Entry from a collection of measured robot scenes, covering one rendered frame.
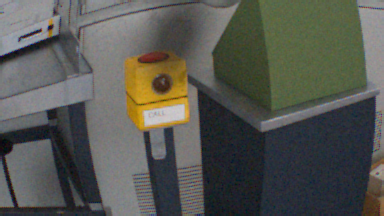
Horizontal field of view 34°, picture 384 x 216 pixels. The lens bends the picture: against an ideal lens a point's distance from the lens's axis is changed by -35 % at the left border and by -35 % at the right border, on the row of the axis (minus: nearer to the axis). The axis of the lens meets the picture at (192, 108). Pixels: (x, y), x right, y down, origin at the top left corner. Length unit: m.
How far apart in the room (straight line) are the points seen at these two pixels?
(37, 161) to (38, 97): 0.80
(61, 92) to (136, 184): 0.90
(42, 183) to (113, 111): 0.39
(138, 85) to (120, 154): 1.02
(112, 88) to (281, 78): 0.82
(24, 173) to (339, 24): 1.22
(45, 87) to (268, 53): 0.45
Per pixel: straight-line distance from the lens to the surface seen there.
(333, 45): 1.63
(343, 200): 1.79
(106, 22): 2.23
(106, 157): 2.34
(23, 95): 1.53
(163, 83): 1.34
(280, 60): 1.55
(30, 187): 2.36
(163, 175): 1.43
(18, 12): 1.89
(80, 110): 1.59
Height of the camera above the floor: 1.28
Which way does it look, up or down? 19 degrees down
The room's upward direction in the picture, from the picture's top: 4 degrees counter-clockwise
